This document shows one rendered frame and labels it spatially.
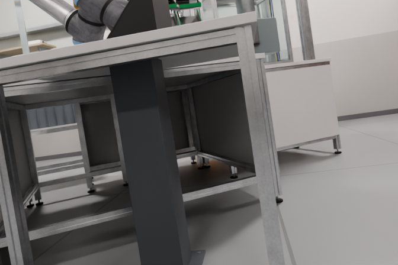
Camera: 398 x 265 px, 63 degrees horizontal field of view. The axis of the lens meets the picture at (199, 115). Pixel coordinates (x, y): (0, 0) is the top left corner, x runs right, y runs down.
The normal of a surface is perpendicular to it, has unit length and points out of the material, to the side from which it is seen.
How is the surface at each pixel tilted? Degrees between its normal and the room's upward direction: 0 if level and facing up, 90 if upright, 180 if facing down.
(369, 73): 90
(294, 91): 90
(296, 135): 90
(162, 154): 90
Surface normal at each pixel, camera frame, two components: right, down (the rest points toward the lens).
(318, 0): -0.14, 0.06
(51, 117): 0.33, -0.01
